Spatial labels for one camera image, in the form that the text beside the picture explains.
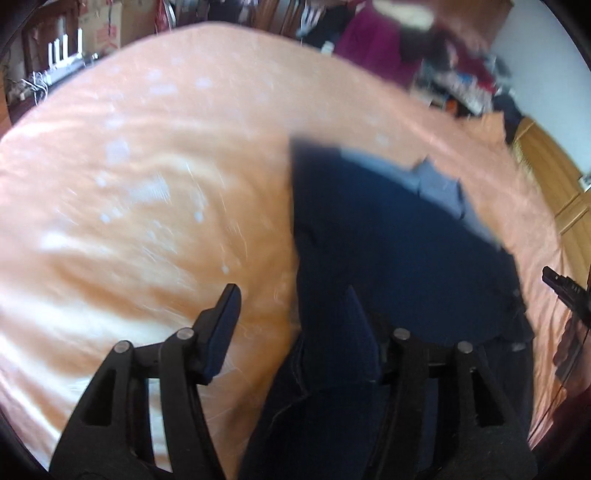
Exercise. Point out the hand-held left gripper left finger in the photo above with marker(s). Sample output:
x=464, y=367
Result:
x=221, y=332

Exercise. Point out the cardboard box red print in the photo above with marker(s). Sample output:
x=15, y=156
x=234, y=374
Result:
x=115, y=25

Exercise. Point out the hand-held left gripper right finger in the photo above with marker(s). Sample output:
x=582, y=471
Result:
x=364, y=341

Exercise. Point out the pile of mixed clothes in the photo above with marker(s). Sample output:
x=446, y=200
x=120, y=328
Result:
x=461, y=69

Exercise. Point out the orange printed duvet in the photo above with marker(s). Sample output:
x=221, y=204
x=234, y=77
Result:
x=138, y=184

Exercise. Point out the white router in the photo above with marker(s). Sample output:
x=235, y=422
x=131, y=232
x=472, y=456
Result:
x=64, y=48

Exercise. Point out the cream garment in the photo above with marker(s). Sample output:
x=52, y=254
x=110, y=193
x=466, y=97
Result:
x=406, y=11

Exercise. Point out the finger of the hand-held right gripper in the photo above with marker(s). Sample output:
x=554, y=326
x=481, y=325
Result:
x=570, y=293

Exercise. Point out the black garment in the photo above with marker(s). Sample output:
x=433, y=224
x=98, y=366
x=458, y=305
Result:
x=510, y=117

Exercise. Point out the purple jacket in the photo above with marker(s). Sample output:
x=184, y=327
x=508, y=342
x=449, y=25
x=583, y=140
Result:
x=369, y=41

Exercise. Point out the wooden headboard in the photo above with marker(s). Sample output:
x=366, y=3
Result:
x=554, y=161

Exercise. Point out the navy garment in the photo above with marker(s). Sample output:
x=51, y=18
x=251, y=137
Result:
x=392, y=240

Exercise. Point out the brown wooden wardrobe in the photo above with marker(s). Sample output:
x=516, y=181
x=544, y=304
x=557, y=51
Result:
x=475, y=14

